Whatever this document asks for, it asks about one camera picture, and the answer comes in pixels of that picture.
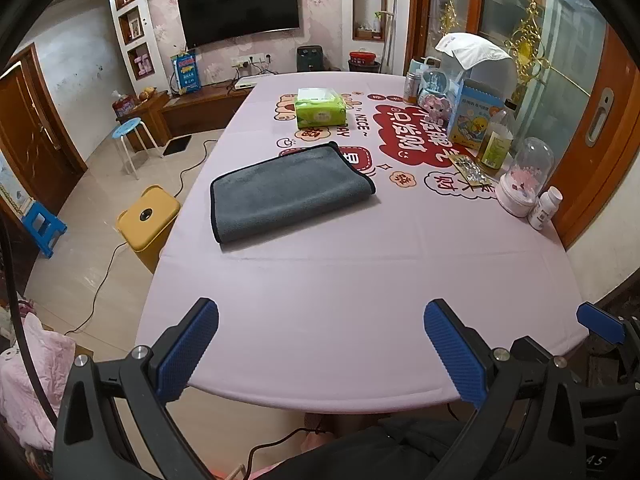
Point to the pale green mug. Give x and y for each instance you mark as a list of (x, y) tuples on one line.
[(420, 66)]

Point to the pink snow globe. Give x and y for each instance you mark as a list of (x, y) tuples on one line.
[(435, 100)]

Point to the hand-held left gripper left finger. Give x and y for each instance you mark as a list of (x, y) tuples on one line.
[(189, 352)]

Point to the brown wooden door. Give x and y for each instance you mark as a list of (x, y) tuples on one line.
[(35, 130)]

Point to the white wall shelf unit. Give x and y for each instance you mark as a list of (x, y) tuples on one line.
[(114, 20)]

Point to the pink cloth table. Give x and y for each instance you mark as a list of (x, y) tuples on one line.
[(325, 285)]

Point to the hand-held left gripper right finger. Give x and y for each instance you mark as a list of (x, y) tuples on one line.
[(455, 355)]

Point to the black floor mat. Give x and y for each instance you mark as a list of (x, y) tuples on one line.
[(176, 146)]

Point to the grey towel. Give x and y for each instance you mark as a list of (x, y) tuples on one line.
[(285, 195)]

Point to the folded white cloth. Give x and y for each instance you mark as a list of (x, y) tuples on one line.
[(470, 50)]

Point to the white mop pole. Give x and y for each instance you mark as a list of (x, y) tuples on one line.
[(390, 20)]

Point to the blister pill pack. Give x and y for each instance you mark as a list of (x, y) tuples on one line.
[(470, 171)]

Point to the person's dark clothing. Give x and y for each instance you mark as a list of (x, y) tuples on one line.
[(390, 450)]

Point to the glass jar with metal lid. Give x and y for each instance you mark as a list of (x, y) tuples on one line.
[(411, 87)]

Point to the yellow labelled glass bottle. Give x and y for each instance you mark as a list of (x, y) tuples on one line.
[(495, 147)]

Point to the red pot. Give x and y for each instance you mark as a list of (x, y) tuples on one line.
[(364, 61)]

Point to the blue printed box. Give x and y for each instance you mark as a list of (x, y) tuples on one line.
[(186, 72)]

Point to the gold hanging ornament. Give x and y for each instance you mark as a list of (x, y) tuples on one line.
[(527, 42)]

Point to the pink blanket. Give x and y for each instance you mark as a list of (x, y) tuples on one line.
[(30, 375)]

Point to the wooden television cabinet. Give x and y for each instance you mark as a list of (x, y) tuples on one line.
[(200, 110)]

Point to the green tissue pack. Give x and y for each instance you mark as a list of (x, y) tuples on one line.
[(320, 110)]

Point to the small blue step stool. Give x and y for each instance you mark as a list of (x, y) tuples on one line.
[(42, 225)]

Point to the white router box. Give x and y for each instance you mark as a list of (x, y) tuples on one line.
[(247, 82)]

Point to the glass dome with pink flowers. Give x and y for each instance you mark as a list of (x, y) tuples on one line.
[(525, 180)]

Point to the yellow plastic stool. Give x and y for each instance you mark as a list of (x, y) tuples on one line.
[(145, 225)]

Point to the wooden framed glass door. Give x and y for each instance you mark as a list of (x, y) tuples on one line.
[(590, 160)]

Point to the round blue stool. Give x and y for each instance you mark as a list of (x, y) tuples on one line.
[(126, 128)]

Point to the blue carton with duck print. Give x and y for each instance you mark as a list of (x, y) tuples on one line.
[(472, 120)]

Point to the black wall television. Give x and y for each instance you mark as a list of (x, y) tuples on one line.
[(240, 5)]

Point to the red tissue pack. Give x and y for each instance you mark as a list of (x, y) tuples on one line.
[(125, 106)]

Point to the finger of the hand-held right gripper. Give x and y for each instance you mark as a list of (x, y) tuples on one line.
[(600, 322)]

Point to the black countertop appliance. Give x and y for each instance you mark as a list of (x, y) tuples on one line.
[(310, 59)]

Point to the small white pill bottle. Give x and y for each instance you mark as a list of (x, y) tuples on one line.
[(545, 210)]

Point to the wooden wall niche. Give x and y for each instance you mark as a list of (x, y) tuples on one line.
[(369, 10)]

